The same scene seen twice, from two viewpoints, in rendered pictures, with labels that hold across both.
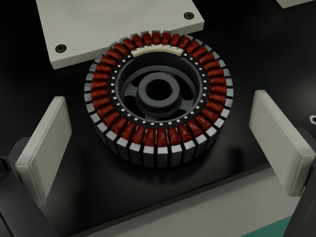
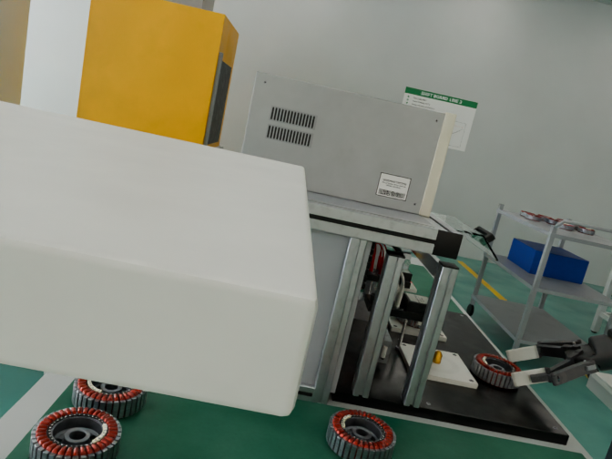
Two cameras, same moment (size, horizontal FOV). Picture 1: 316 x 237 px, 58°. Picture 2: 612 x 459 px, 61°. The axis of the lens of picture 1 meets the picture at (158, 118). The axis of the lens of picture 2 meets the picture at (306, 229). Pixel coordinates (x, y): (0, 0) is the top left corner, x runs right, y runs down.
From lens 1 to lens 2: 1.28 m
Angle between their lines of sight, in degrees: 72
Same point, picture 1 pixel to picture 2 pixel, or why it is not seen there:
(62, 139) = (524, 379)
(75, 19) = (454, 373)
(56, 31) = (461, 378)
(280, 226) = not seen: outside the picture
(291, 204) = not seen: hidden behind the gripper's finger
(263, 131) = (518, 355)
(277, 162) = (530, 355)
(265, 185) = not seen: hidden behind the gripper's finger
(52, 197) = (532, 404)
